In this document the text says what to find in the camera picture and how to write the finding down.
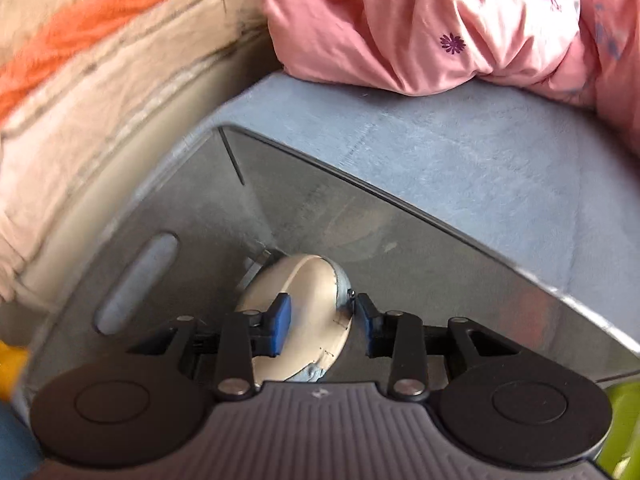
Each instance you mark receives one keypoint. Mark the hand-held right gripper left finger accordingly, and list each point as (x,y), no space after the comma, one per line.
(279,318)

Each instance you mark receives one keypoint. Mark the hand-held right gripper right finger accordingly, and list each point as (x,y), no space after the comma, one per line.
(366,316)

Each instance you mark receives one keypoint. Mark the clear plastic storage box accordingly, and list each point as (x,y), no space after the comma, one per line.
(350,240)

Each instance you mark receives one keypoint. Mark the blue plush bed sheet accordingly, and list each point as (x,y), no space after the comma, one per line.
(480,170)

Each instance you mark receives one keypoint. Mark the yellow object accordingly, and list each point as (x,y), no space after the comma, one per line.
(11,369)

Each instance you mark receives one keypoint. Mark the green object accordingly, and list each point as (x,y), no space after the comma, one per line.
(619,430)

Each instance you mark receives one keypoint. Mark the orange striped beige blanket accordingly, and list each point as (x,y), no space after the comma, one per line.
(90,100)

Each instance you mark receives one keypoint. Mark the blue object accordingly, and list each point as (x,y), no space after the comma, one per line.
(15,440)

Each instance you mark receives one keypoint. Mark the pink floral quilt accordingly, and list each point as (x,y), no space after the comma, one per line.
(450,25)

